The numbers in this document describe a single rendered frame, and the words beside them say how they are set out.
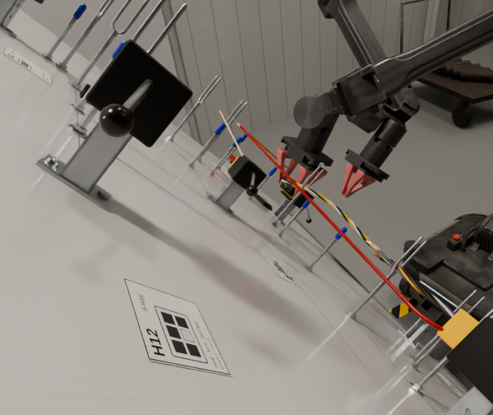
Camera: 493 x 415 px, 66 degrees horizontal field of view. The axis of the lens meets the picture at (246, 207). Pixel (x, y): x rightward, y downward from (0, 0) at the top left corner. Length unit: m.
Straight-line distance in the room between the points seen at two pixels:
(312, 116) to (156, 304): 0.53
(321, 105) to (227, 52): 2.88
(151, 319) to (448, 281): 1.81
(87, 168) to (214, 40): 3.23
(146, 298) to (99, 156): 0.09
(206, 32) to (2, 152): 3.21
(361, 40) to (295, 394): 0.91
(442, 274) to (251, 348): 1.76
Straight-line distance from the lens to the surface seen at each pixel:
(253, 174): 0.47
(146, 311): 0.18
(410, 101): 0.97
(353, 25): 1.07
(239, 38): 3.57
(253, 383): 0.21
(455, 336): 0.38
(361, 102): 0.73
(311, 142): 0.76
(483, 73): 3.97
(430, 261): 1.95
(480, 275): 1.98
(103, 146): 0.24
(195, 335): 0.20
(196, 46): 3.39
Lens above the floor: 1.61
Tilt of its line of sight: 36 degrees down
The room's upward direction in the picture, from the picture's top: 9 degrees counter-clockwise
